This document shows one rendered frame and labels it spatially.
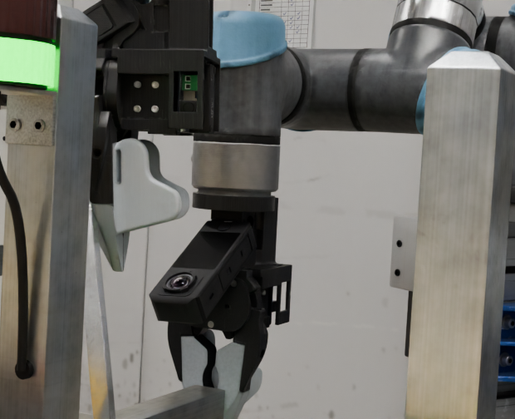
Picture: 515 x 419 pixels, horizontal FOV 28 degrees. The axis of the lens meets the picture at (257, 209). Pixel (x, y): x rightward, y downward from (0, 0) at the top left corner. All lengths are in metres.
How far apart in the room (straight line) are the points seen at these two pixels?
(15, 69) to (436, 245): 0.23
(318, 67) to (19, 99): 0.39
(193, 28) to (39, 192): 0.17
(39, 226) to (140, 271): 3.13
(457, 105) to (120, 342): 3.36
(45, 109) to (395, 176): 2.75
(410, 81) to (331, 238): 2.51
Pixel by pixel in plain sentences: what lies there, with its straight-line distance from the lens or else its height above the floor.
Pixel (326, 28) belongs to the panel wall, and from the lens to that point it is 3.43.
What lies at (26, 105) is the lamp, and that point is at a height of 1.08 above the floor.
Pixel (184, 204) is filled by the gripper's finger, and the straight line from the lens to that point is 0.74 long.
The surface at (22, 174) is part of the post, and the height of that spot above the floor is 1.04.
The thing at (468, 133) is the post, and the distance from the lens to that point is 0.49.
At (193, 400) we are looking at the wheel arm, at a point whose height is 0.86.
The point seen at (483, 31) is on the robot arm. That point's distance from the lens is 1.39.
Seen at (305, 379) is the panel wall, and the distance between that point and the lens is 3.48.
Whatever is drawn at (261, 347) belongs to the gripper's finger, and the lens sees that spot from 0.87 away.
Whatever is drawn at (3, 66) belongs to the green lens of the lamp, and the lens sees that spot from 0.56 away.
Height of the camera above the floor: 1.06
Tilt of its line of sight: 3 degrees down
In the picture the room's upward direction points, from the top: 3 degrees clockwise
